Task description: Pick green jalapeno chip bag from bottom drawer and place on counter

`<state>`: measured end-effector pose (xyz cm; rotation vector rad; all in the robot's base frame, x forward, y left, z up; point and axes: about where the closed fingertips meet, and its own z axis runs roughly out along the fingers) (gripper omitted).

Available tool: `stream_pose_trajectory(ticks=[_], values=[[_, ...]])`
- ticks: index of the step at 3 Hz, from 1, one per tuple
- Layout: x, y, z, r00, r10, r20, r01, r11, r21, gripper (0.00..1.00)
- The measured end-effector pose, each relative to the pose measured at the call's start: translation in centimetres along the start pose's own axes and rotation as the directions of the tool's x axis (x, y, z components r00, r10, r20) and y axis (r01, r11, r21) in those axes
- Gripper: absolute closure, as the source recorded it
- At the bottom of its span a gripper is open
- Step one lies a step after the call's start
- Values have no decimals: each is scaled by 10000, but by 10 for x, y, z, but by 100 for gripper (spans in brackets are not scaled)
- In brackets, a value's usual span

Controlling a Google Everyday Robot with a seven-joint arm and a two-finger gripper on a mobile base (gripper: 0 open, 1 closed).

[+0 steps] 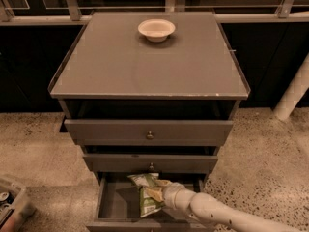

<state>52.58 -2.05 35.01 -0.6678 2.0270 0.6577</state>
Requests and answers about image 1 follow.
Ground white paper bowl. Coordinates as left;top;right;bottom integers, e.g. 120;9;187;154
138;19;176;43

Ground grey top drawer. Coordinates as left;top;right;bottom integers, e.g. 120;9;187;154
65;119;233;146

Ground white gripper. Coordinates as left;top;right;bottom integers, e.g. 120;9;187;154
146;179;196;211

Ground grey middle drawer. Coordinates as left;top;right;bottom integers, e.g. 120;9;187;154
83;154;218;173

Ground white pillar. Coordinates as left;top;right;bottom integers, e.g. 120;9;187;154
274;53;309;121

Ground grey drawer cabinet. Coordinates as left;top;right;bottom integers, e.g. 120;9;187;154
47;11;251;232

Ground grey bottom drawer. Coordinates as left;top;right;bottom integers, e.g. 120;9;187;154
86;173;215;232

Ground metal window railing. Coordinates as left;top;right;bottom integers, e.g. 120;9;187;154
0;0;309;25

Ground green jalapeno chip bag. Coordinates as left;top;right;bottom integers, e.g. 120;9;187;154
127;173;164;218

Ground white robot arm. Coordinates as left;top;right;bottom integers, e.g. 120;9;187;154
146;180;301;232

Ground grey drawer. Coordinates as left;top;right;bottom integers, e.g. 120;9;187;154
86;173;215;232
83;154;218;173
65;119;233;146

